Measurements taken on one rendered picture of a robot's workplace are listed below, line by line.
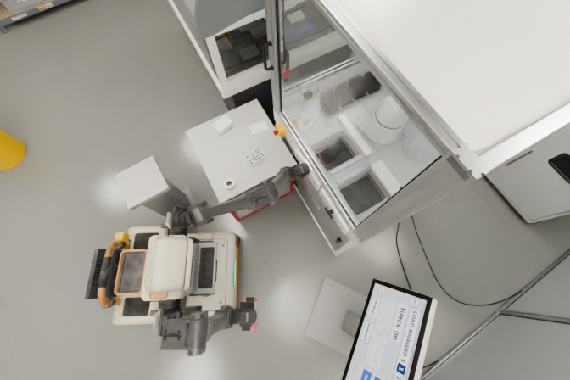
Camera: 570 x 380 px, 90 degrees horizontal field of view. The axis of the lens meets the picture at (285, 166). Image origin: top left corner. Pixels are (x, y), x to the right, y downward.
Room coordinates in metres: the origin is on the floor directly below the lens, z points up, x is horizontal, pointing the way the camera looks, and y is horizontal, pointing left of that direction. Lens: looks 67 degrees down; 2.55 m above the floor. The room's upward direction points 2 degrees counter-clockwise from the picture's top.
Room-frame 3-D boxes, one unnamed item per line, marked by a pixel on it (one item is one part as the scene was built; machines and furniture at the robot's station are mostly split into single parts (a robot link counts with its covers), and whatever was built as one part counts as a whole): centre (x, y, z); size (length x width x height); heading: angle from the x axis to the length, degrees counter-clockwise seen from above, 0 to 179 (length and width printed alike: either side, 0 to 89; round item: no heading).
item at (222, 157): (0.90, 0.32, 0.38); 0.62 x 0.58 x 0.76; 27
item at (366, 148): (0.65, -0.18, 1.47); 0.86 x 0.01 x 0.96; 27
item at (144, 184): (0.66, 0.97, 0.38); 0.30 x 0.30 x 0.76; 31
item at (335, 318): (-0.27, -0.44, 0.51); 0.50 x 0.45 x 1.02; 64
